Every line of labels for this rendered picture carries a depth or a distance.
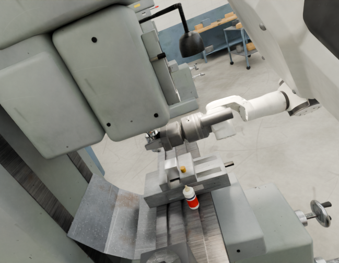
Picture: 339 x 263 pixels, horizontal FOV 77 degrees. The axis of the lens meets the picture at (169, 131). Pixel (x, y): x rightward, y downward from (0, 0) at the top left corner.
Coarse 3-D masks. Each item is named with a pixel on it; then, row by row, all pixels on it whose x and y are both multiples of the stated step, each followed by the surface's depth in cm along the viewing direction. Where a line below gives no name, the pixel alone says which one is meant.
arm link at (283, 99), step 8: (280, 88) 69; (288, 88) 66; (264, 96) 68; (272, 96) 67; (280, 96) 66; (288, 96) 66; (296, 96) 64; (256, 104) 66; (264, 104) 66; (272, 104) 66; (280, 104) 66; (288, 104) 67; (296, 104) 64; (304, 104) 62; (256, 112) 66; (264, 112) 67; (272, 112) 67; (280, 112) 69; (288, 112) 69
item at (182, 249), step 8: (160, 248) 51; (168, 248) 50; (176, 248) 50; (184, 248) 49; (144, 256) 51; (152, 256) 49; (160, 256) 48; (168, 256) 47; (176, 256) 47; (184, 256) 48; (192, 256) 51
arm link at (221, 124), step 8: (200, 112) 68; (208, 112) 67; (216, 112) 63; (224, 112) 62; (200, 120) 66; (208, 120) 63; (216, 120) 63; (224, 120) 63; (200, 128) 66; (208, 128) 67; (216, 128) 66; (224, 128) 65; (232, 128) 66; (200, 136) 67; (216, 136) 67; (224, 136) 65
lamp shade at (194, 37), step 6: (186, 36) 60; (192, 36) 59; (198, 36) 60; (180, 42) 61; (186, 42) 60; (192, 42) 59; (198, 42) 60; (180, 48) 62; (186, 48) 60; (192, 48) 60; (198, 48) 60; (204, 48) 62; (186, 54) 61; (192, 54) 61
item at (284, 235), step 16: (256, 192) 101; (272, 192) 98; (256, 208) 94; (272, 208) 92; (288, 208) 89; (272, 224) 86; (288, 224) 84; (272, 240) 81; (288, 240) 79; (304, 240) 77; (256, 256) 79; (272, 256) 79; (288, 256) 80; (304, 256) 80
